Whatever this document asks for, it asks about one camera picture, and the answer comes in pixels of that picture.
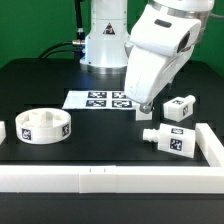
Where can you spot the white round stool seat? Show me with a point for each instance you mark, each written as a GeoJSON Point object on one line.
{"type": "Point", "coordinates": [43, 125]}

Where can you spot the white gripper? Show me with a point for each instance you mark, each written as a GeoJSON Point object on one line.
{"type": "Point", "coordinates": [162, 44]}

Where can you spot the white fence wall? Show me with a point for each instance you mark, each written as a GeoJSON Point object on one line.
{"type": "Point", "coordinates": [211, 147]}
{"type": "Point", "coordinates": [111, 179]}

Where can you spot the white right fence wall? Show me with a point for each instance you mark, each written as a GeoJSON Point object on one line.
{"type": "Point", "coordinates": [211, 147]}

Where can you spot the white left fence block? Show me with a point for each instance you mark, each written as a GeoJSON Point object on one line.
{"type": "Point", "coordinates": [2, 131]}

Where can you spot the white paper with tags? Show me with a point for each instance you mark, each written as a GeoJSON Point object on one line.
{"type": "Point", "coordinates": [98, 100]}

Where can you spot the white front fence wall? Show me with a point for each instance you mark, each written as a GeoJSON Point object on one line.
{"type": "Point", "coordinates": [111, 179]}

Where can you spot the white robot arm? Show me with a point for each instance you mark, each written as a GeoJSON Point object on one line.
{"type": "Point", "coordinates": [108, 45]}

